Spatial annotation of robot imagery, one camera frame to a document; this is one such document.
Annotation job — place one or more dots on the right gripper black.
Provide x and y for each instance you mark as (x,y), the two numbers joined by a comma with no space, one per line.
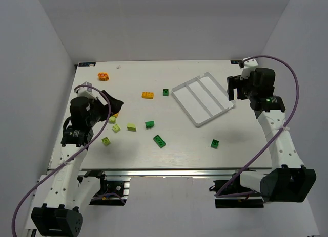
(236,83)

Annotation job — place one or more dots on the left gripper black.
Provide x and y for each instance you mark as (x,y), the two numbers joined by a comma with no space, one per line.
(104,108)

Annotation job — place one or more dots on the light green wedge lego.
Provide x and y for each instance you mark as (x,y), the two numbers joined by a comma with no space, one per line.
(131,127)

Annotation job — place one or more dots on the orange round lego piece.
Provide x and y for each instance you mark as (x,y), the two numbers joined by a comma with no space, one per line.
(103,76)

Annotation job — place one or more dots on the orange 2x4 lego brick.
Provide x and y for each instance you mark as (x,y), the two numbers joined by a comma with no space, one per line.
(147,95)

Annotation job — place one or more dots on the dark green sloped lego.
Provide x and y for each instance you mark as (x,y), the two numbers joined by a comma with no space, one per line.
(149,124)

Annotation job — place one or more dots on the dark green square lego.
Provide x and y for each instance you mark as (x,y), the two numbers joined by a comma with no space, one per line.
(165,92)

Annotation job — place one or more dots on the dark green 2x4 lego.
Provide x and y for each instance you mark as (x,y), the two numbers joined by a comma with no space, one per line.
(159,141)

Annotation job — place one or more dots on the dark green 2x2 lego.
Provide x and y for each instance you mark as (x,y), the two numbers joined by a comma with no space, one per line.
(214,144)

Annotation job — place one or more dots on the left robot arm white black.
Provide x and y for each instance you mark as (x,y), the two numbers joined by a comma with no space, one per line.
(61,214)

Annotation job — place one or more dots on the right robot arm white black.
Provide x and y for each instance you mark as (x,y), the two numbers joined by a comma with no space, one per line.
(289,179)

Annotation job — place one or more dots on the light green sloped lego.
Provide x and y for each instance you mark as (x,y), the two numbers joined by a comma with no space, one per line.
(112,120)

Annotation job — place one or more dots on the light green 2x2 lego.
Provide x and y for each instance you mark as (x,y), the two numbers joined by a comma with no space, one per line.
(116,128)

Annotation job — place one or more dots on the white three-compartment tray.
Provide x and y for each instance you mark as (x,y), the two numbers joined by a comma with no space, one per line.
(202,99)

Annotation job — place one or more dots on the light green square lego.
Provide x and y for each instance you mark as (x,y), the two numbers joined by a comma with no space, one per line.
(106,141)

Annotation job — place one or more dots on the left blue corner label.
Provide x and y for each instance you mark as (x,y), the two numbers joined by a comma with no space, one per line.
(87,64)

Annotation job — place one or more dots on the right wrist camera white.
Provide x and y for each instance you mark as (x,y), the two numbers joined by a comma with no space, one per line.
(247,65)

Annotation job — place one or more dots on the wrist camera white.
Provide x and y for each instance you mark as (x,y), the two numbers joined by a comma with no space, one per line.
(247,65)
(89,93)

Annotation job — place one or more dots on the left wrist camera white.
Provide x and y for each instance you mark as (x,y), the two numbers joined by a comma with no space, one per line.
(89,93)

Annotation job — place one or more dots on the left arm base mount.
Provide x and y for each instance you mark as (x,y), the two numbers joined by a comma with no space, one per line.
(113,190)

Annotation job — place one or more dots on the aluminium front rail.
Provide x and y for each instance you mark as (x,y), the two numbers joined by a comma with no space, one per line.
(210,172)

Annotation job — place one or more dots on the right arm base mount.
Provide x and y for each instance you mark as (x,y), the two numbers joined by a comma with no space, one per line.
(235,196)

